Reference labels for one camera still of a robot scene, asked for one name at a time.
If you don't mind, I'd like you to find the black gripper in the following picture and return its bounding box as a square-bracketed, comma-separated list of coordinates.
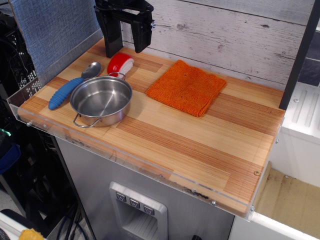
[94, 0, 154, 53]

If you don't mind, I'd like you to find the orange knitted cloth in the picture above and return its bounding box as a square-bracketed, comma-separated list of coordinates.
[145, 60, 227, 117]

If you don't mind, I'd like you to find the red and white sushi toy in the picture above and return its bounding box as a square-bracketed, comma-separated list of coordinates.
[107, 53, 134, 78]

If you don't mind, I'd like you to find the blue fabric panel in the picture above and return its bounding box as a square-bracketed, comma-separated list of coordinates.
[9, 0, 103, 86]

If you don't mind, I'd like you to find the stainless steel pot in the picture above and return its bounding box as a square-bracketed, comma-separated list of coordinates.
[70, 72, 133, 128]

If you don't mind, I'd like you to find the black plastic crate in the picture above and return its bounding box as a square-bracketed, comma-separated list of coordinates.
[0, 11, 41, 97]

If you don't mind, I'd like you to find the clear acrylic table guard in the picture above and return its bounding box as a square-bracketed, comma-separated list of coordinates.
[6, 84, 283, 223]

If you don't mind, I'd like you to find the silver toy fridge cabinet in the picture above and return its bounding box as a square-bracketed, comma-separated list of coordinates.
[57, 139, 234, 240]

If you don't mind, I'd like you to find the white toy sink unit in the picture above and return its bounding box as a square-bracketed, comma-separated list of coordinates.
[229, 82, 320, 240]

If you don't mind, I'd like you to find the black vertical post left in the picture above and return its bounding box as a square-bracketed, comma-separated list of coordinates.
[105, 17, 123, 58]

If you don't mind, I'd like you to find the black vertical post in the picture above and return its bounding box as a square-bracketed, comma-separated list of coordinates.
[105, 17, 123, 58]
[279, 0, 320, 110]

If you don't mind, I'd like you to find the blue handled metal spoon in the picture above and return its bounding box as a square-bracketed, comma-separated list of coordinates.
[48, 62, 102, 110]

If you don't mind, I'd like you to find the black vertical post right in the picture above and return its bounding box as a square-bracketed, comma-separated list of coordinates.
[279, 0, 320, 110]

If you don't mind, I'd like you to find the blue cable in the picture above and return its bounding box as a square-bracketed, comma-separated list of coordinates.
[56, 212, 88, 240]

